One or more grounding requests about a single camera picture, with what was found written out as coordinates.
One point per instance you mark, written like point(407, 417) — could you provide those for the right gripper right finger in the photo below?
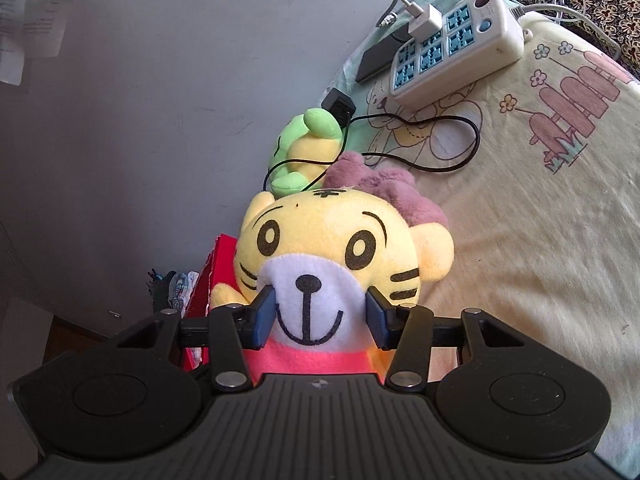
point(411, 332)

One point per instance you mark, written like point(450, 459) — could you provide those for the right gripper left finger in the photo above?
point(228, 330)

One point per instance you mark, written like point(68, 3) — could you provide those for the yellow tiger plush toy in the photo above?
point(320, 251)

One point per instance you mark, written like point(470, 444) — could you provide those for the pink bear plush toy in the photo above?
point(396, 186)

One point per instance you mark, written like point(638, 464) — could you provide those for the red cardboard box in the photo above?
point(218, 268)

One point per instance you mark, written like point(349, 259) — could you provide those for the pile of folded clothes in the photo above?
point(172, 290)

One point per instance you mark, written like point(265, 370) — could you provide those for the green frog plush toy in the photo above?
point(305, 149)

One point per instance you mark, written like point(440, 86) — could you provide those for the black smartphone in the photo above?
point(380, 56)

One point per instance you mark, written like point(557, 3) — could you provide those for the white usb charger plug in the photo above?
point(425, 21)

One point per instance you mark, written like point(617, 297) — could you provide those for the white power strip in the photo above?
point(477, 38)

